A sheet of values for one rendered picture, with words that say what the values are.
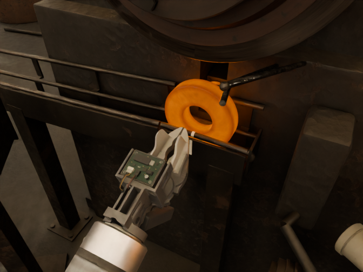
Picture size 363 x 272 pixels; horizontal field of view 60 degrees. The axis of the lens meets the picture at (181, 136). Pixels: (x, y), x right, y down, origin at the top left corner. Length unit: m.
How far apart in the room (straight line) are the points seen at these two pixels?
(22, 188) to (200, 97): 1.19
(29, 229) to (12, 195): 0.22
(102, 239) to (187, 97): 0.31
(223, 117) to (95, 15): 0.37
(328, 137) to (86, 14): 0.57
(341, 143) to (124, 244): 0.36
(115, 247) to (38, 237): 1.00
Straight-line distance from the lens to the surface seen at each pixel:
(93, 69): 0.83
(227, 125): 0.62
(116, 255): 0.46
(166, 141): 0.56
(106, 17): 0.76
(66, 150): 1.74
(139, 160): 0.49
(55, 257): 1.35
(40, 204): 1.54
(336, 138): 0.56
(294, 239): 0.65
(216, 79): 0.71
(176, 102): 0.64
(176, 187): 0.53
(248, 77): 0.47
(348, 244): 0.58
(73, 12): 0.82
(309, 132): 0.55
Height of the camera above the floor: 1.13
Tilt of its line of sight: 41 degrees down
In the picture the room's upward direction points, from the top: straight up
